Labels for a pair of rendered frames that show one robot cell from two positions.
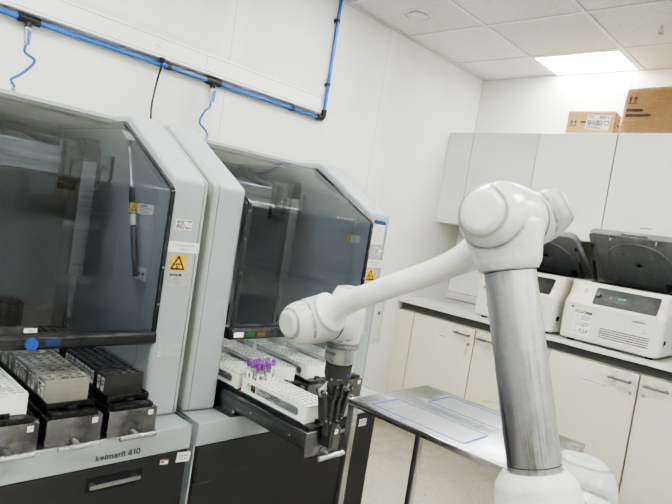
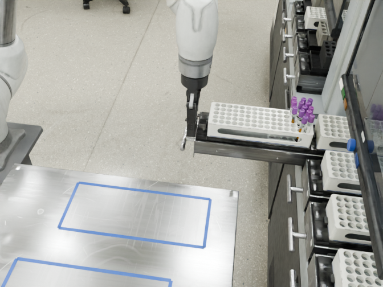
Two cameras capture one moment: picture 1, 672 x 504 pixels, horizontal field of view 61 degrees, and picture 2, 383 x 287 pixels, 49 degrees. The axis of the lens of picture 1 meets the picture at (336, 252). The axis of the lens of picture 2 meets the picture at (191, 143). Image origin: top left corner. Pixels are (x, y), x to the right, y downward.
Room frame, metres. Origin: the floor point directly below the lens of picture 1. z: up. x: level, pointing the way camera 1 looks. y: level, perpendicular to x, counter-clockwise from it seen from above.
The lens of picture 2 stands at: (2.31, -0.63, 1.64)
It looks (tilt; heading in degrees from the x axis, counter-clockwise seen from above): 44 degrees down; 143
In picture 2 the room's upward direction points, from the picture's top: 2 degrees clockwise
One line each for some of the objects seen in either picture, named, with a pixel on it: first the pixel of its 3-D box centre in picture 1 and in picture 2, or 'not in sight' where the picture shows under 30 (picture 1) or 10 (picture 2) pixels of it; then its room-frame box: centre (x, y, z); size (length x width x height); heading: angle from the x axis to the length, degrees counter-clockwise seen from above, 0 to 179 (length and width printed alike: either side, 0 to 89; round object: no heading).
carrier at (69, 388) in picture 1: (65, 389); (321, 35); (1.44, 0.63, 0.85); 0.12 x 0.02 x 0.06; 137
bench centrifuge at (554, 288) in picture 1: (539, 277); not in sight; (3.88, -1.39, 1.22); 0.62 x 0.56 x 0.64; 134
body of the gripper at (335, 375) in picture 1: (336, 378); (194, 84); (1.56, -0.06, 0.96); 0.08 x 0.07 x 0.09; 136
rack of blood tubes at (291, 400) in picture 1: (283, 398); (259, 125); (1.69, 0.09, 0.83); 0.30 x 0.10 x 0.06; 46
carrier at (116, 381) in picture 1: (122, 383); (325, 56); (1.56, 0.53, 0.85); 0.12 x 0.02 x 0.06; 137
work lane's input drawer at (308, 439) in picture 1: (253, 401); (302, 144); (1.79, 0.19, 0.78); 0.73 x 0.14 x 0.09; 46
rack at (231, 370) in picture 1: (223, 368); (369, 138); (1.91, 0.32, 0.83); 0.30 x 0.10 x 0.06; 46
